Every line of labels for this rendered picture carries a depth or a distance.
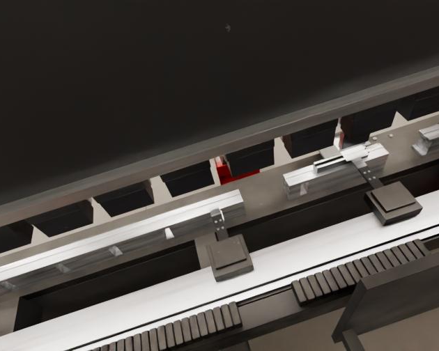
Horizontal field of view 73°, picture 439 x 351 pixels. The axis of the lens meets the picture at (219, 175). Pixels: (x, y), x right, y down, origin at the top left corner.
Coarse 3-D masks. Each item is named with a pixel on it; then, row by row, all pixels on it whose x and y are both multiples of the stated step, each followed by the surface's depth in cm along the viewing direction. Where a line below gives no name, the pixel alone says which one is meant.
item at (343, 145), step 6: (342, 132) 99; (342, 138) 100; (348, 138) 100; (360, 138) 102; (366, 138) 103; (342, 144) 102; (348, 144) 103; (354, 144) 104; (360, 144) 106; (342, 150) 106
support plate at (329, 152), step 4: (336, 128) 118; (340, 128) 118; (364, 144) 110; (368, 144) 110; (324, 148) 113; (328, 148) 112; (332, 148) 112; (336, 148) 112; (320, 152) 112; (324, 152) 111; (328, 152) 111; (332, 152) 111; (336, 152) 110; (324, 156) 110; (328, 156) 110; (332, 156) 110
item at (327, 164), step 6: (342, 156) 110; (366, 156) 110; (318, 162) 109; (324, 162) 109; (330, 162) 108; (336, 162) 108; (342, 162) 109; (348, 162) 110; (318, 168) 107; (324, 168) 108; (330, 168) 109
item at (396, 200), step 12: (360, 168) 104; (372, 180) 100; (372, 192) 93; (384, 192) 93; (396, 192) 92; (408, 192) 93; (372, 204) 93; (384, 204) 90; (396, 204) 89; (408, 204) 89; (420, 204) 90; (384, 216) 89; (396, 216) 88; (408, 216) 90
